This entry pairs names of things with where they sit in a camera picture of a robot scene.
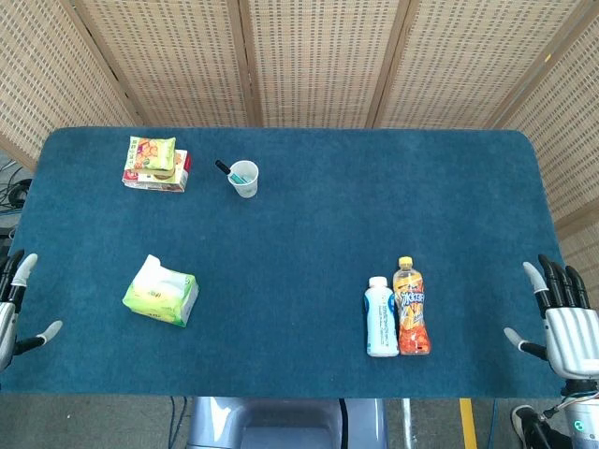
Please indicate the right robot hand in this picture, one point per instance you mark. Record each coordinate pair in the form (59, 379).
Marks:
(571, 329)

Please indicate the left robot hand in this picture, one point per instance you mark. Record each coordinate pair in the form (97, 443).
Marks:
(5, 314)

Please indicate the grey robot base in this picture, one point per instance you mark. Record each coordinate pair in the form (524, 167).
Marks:
(285, 423)

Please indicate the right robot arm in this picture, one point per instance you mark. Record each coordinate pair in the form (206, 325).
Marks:
(578, 411)

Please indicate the white tissue sheet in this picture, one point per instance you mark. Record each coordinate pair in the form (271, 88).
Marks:
(150, 271)

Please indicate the green tissue pack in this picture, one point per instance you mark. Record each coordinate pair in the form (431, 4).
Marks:
(161, 296)

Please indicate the black white shoe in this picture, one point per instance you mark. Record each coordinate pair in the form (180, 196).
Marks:
(523, 424)

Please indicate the yellow floor tape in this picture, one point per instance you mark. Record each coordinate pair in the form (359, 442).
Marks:
(468, 423)

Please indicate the orange iced tea bottle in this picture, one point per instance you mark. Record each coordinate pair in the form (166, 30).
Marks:
(411, 308)

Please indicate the white milk bottle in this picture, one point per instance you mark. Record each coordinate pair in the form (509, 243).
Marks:
(381, 318)

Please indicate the red white snack box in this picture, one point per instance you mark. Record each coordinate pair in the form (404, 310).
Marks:
(159, 177)

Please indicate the green yellow snack bag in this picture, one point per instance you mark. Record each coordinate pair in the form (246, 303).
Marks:
(150, 153)

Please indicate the black marker pen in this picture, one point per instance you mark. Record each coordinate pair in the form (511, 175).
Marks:
(225, 168)

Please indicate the white paper cup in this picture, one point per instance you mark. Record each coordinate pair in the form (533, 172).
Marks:
(245, 179)

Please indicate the blue table cloth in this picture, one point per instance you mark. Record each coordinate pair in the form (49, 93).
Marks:
(290, 262)

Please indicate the woven bamboo folding screen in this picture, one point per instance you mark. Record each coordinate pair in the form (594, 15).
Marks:
(309, 61)

